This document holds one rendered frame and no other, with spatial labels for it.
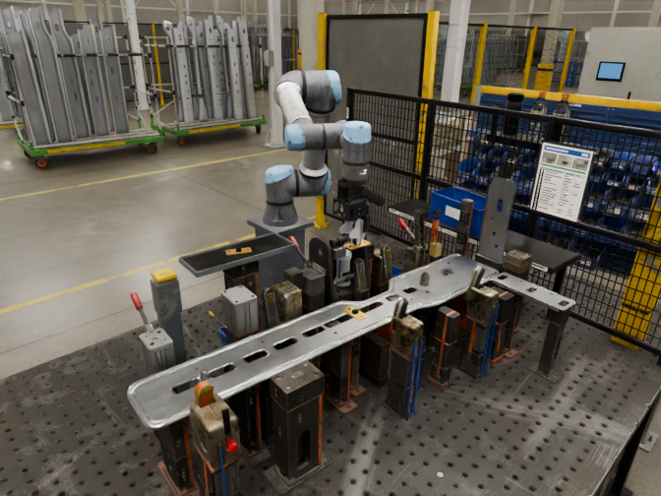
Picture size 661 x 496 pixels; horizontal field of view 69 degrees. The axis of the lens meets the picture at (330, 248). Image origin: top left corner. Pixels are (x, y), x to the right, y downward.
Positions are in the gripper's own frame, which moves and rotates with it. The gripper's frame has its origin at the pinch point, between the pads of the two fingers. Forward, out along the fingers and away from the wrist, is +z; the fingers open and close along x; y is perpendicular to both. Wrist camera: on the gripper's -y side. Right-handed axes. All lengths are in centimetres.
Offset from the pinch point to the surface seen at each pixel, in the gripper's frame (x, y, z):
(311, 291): -14.2, 6.8, 23.0
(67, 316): -233, 56, 130
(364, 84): -216, -197, -13
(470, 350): 22, -38, 46
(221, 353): -5, 45, 26
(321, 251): -18.9, -0.7, 11.7
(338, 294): -15.8, -6.9, 29.7
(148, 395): -1, 67, 25
